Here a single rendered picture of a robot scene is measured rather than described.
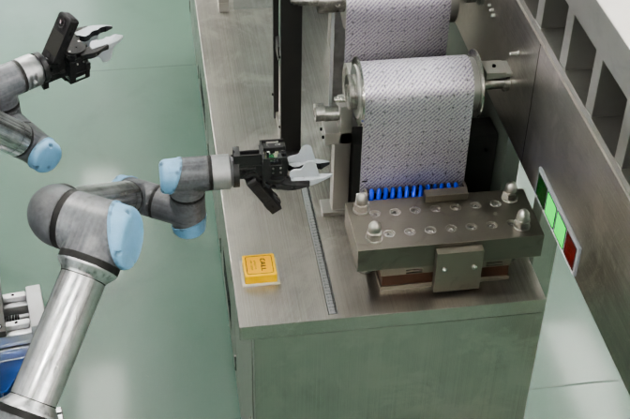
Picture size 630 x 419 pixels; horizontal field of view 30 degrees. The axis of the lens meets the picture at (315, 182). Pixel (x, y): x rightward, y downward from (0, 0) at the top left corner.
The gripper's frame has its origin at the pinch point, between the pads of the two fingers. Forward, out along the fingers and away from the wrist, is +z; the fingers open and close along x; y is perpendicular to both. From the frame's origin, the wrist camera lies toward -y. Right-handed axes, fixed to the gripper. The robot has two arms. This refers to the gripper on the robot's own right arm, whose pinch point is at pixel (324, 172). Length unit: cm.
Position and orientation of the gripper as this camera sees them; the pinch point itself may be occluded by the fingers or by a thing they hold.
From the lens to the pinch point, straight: 254.0
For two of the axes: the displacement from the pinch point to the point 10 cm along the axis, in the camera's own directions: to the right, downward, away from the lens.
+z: 9.9, -0.8, 1.3
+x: -1.5, -6.0, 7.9
